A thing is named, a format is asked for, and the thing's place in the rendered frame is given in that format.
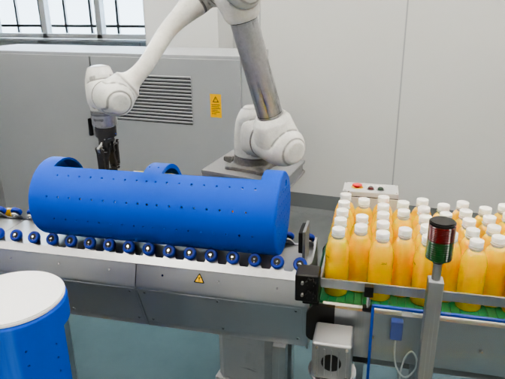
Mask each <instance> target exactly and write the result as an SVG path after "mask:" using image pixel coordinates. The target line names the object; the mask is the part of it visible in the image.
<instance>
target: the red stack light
mask: <svg viewBox="0 0 505 379"><path fill-rule="evenodd" d="M456 228H457V226H456V227H454V228H453V229H438V228H436V227H434V226H432V225H431V224H430V223H428V235H427V238H428V240H429V241H431V242H433V243H435V244H452V243H454V242H455V233H456Z"/></svg>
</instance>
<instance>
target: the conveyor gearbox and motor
mask: <svg viewBox="0 0 505 379"><path fill-rule="evenodd" d="M353 341H354V327H353V326H345V325H339V324H333V323H321V322H318V323H317V324H316V328H315V332H314V336H313V342H312V360H311V361H310V363H309V365H308V372H309V375H310V377H311V378H312V379H355V376H356V369H355V366H354V365H353V364H352V352H353Z"/></svg>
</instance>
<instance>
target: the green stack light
mask: <svg viewBox="0 0 505 379"><path fill-rule="evenodd" d="M454 244H455V242H454V243H452V244H435V243H433V242H431V241H429V240H428V238H427V242H426V249H425V257H426V258H427V259H428V260H430V261H432V262H436V263H448V262H451V261H452V256H453V250H454Z"/></svg>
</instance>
